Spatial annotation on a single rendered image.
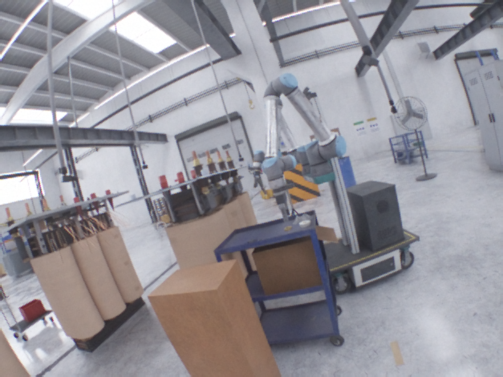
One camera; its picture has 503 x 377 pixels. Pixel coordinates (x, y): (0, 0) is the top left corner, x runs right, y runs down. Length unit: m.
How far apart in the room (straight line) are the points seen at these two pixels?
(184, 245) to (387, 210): 1.69
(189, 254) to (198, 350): 0.92
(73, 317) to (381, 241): 3.04
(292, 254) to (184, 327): 0.76
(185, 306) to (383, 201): 1.75
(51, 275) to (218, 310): 2.06
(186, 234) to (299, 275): 0.88
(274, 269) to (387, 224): 1.15
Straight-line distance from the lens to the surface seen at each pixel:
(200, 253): 1.93
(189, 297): 1.08
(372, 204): 2.21
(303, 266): 1.57
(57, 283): 2.81
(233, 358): 1.23
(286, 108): 7.24
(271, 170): 1.41
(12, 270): 13.77
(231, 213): 2.29
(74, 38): 13.99
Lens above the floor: 1.32
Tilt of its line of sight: 4 degrees down
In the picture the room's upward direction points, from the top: 17 degrees counter-clockwise
